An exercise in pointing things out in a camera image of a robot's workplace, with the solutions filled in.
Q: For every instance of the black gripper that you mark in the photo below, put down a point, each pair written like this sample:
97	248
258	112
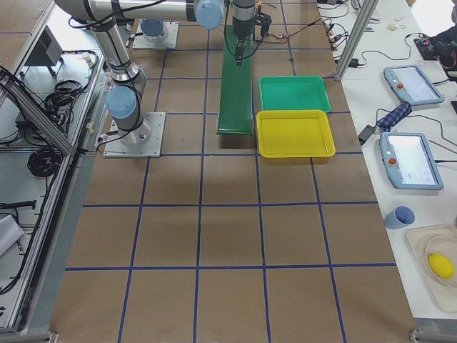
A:
241	31

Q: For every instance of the teach pendant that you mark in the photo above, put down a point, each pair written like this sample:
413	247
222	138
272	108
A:
409	83
408	161

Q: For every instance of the yellow lemon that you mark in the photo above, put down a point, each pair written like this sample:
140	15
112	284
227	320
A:
441	266

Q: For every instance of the beige tray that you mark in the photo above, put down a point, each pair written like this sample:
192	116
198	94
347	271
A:
445	297

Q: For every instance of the aluminium frame post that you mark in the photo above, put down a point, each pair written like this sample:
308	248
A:
365	12

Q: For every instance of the near teach pendant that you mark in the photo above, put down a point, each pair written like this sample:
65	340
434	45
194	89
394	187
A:
408	161

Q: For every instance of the green plastic tray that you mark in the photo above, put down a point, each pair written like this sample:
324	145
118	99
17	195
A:
293	93

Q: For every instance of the folded blue plaid umbrella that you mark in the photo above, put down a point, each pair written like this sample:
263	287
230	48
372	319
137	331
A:
394	117

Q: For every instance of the blue cup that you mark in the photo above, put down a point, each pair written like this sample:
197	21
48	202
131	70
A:
399	218

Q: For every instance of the far teach pendant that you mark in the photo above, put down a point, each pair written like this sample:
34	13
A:
409	83

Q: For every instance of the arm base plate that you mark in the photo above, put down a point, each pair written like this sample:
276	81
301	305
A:
168	44
146	141

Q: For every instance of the green conveyor belt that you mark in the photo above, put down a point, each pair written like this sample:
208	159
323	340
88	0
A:
235	107

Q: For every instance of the black power adapter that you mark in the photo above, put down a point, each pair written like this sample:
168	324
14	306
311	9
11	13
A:
365	134

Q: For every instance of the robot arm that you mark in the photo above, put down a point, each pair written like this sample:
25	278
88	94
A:
154	30
124	100

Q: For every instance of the yellow plastic tray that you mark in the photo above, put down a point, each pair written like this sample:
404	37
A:
294	134

